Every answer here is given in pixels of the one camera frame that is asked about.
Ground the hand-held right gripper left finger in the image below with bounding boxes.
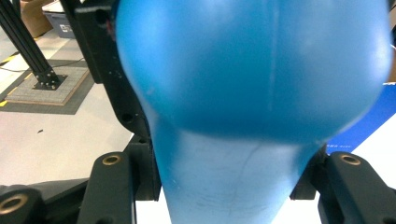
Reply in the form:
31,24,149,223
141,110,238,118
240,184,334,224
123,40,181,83
133,136,162,202

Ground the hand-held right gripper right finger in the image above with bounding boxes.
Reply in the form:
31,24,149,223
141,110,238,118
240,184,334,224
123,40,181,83
290,145,330,201

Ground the blue cardboard box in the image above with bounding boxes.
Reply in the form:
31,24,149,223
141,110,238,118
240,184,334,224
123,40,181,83
325,26,396,156

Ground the blue bottle with white cap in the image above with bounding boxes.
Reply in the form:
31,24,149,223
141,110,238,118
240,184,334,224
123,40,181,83
115,0,394,224

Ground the dark grey floor mat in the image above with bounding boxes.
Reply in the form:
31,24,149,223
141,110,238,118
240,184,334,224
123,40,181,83
0,58,96,117

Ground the grey plastic bin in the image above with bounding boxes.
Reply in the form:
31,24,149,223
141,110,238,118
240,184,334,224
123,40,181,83
42,2,77,40

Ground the grey carpet tile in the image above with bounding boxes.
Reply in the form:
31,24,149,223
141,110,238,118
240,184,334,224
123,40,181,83
4,65,92,107

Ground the brown cardboard box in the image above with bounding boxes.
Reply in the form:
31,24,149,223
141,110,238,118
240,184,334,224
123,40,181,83
19,0,54,39

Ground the black metal frame post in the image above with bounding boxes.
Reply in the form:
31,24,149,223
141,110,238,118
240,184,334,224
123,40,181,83
0,0,68,91

